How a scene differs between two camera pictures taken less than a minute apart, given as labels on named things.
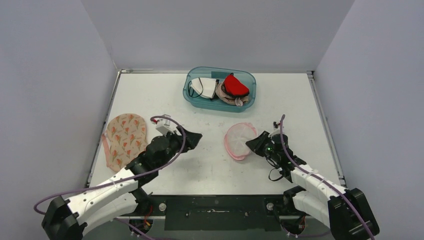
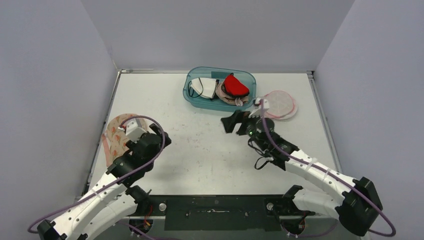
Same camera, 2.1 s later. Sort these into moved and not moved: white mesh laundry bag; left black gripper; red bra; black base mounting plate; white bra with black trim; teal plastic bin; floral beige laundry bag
Moved: white mesh laundry bag; left black gripper
Not moved: red bra; teal plastic bin; white bra with black trim; floral beige laundry bag; black base mounting plate
